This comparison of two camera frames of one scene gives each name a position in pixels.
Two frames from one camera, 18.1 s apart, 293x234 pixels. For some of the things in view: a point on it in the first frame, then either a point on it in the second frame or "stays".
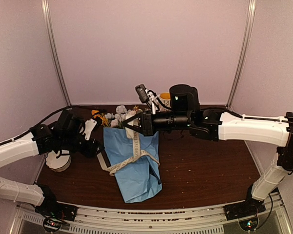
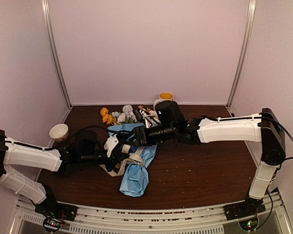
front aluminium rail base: x=207 y=219 stays
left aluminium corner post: x=46 y=16 stays
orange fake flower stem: x=105 y=121 -> x=106 y=118
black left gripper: x=90 y=150 -> x=116 y=155
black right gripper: x=147 y=127 -> x=138 y=133
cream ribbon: x=137 y=151 -> x=135 y=158
